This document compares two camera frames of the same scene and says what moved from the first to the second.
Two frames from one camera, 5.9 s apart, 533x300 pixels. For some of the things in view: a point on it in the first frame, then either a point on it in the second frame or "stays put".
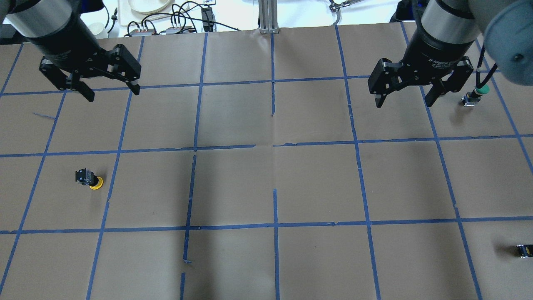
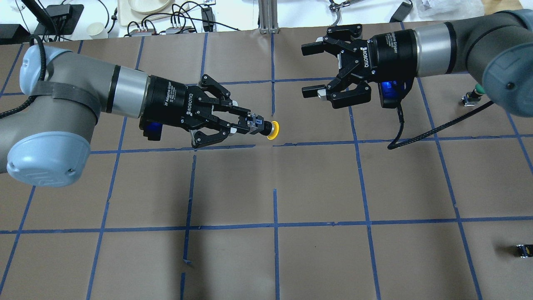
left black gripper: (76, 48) -> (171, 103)
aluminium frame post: (268, 16) stays put
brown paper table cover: (259, 166) stays put
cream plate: (151, 6) stays put
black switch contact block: (526, 250) stays put
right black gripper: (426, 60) -> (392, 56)
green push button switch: (471, 98) stays put
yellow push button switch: (85, 177) -> (271, 129)
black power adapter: (207, 18) stays put
